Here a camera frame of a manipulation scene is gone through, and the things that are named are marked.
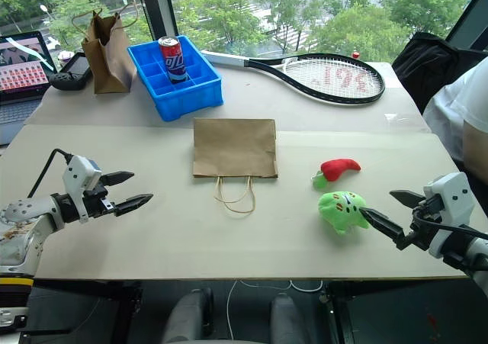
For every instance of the red soda can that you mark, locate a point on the red soda can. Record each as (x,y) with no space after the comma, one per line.
(173,60)

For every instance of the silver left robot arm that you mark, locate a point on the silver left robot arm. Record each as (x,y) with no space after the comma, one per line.
(23,222)

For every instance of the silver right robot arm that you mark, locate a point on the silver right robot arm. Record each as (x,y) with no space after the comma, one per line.
(467,254)

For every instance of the green plush toy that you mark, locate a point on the green plush toy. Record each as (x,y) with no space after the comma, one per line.
(341,210)

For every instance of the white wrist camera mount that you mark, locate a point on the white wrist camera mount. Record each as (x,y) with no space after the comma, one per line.
(450,206)
(80,174)

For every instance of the black white tennis racket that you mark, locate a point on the black white tennis racket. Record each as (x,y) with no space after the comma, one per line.
(324,77)

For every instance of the flat brown paper bag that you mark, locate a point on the flat brown paper bag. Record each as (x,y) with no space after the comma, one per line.
(235,153)

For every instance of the grey rounded robot leg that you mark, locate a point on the grey rounded robot leg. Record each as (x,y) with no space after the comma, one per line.
(188,315)
(289,317)

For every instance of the person in white shirt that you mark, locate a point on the person in white shirt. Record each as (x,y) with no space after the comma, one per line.
(461,107)

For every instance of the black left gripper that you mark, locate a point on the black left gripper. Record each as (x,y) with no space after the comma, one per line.
(96,200)

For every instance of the white cup with lid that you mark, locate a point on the white cup with lid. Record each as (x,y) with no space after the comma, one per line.
(65,56)

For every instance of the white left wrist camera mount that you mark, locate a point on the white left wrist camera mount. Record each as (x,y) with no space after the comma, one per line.
(80,174)

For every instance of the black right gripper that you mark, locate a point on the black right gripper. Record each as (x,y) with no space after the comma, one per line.
(425,222)

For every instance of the black handheld game console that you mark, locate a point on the black handheld game console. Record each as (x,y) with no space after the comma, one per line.
(72,73)

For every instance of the red chili plush toy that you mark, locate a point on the red chili plush toy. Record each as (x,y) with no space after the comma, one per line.
(337,168)

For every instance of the open laptop computer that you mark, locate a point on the open laptop computer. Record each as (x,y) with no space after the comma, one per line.
(19,81)

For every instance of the blue plastic divided crate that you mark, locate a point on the blue plastic divided crate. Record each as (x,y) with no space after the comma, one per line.
(179,88)

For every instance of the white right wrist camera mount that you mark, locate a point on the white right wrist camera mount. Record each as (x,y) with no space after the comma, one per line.
(450,206)

